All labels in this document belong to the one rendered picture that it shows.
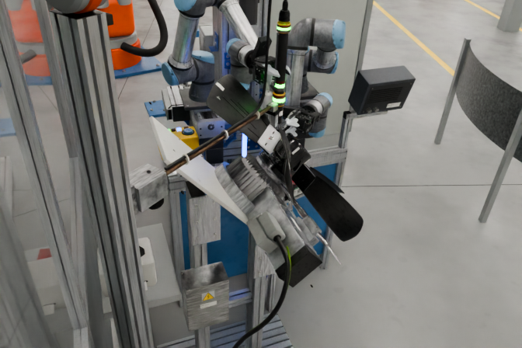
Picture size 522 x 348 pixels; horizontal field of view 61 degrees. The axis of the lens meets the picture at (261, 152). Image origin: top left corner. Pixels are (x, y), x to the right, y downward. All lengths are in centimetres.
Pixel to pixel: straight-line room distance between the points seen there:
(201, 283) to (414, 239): 190
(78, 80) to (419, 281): 240
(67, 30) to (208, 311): 112
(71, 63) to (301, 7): 276
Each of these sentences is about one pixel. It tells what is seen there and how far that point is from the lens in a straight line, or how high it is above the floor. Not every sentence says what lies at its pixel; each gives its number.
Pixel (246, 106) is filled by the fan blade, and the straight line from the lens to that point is 151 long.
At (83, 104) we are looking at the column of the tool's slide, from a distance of 93.
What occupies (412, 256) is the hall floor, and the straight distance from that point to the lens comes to 305.
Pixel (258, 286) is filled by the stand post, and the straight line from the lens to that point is 182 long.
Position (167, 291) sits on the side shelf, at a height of 86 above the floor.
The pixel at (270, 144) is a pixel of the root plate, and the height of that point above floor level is 124.
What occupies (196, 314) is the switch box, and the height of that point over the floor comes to 70.
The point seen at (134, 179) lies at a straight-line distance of 112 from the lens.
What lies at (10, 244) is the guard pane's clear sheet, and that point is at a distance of 70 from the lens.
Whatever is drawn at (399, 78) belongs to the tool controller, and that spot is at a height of 123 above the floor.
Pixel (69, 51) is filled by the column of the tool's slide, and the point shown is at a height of 174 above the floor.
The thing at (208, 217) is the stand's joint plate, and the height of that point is 106.
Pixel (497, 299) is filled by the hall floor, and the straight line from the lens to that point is 302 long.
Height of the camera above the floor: 203
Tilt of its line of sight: 32 degrees down
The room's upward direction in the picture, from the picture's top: 3 degrees clockwise
